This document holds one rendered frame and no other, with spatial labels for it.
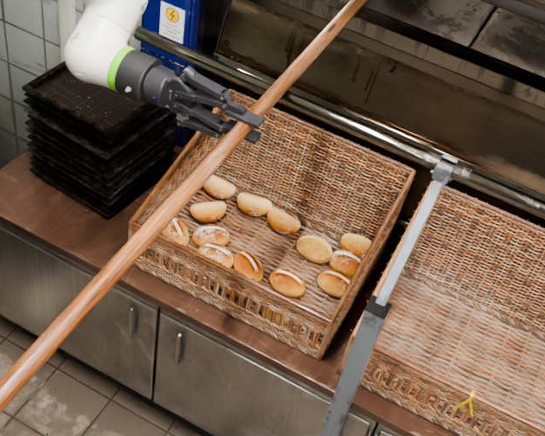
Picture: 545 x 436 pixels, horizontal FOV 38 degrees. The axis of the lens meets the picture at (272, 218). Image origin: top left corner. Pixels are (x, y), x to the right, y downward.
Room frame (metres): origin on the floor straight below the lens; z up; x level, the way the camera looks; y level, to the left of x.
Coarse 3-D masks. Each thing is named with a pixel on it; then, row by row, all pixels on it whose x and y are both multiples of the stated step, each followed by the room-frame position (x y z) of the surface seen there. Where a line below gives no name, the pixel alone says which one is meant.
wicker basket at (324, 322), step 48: (240, 96) 1.73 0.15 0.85; (192, 144) 1.57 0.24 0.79; (288, 144) 1.66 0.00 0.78; (336, 144) 1.64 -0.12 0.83; (240, 192) 1.64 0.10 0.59; (336, 192) 1.59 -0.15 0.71; (384, 192) 1.56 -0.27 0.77; (192, 240) 1.42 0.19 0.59; (240, 240) 1.46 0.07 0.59; (336, 240) 1.53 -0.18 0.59; (384, 240) 1.47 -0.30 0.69; (192, 288) 1.25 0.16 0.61; (240, 288) 1.21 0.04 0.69; (288, 336) 1.16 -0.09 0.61
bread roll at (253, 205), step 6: (240, 198) 1.56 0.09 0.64; (246, 198) 1.56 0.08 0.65; (252, 198) 1.56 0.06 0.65; (258, 198) 1.56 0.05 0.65; (264, 198) 1.57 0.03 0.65; (240, 204) 1.55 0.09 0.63; (246, 204) 1.55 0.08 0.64; (252, 204) 1.55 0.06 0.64; (258, 204) 1.55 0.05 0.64; (264, 204) 1.56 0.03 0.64; (270, 204) 1.57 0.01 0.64; (246, 210) 1.55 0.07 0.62; (252, 210) 1.54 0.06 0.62; (258, 210) 1.54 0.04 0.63; (264, 210) 1.55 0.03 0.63
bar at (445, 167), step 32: (224, 64) 1.39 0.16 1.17; (288, 96) 1.33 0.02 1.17; (352, 128) 1.28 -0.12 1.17; (416, 160) 1.23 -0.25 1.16; (448, 160) 1.23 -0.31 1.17; (512, 192) 1.17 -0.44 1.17; (416, 224) 1.14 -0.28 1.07; (384, 288) 1.05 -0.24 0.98; (384, 320) 1.02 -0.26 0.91; (352, 352) 1.00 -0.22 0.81; (352, 384) 1.00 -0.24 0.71
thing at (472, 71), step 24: (288, 0) 1.74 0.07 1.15; (312, 0) 1.72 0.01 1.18; (336, 0) 1.74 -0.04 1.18; (360, 24) 1.68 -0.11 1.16; (384, 24) 1.67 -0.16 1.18; (408, 24) 1.69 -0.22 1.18; (408, 48) 1.63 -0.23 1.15; (432, 48) 1.62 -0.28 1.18; (456, 48) 1.63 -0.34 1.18; (456, 72) 1.59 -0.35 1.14; (480, 72) 1.58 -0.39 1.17; (504, 72) 1.57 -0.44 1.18; (528, 72) 1.59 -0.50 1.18; (528, 96) 1.54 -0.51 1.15
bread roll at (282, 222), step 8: (272, 208) 1.55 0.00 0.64; (272, 216) 1.52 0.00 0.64; (280, 216) 1.52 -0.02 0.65; (288, 216) 1.52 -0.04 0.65; (272, 224) 1.51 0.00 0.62; (280, 224) 1.50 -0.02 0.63; (288, 224) 1.50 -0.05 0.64; (296, 224) 1.51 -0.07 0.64; (280, 232) 1.50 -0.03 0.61; (288, 232) 1.50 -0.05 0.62
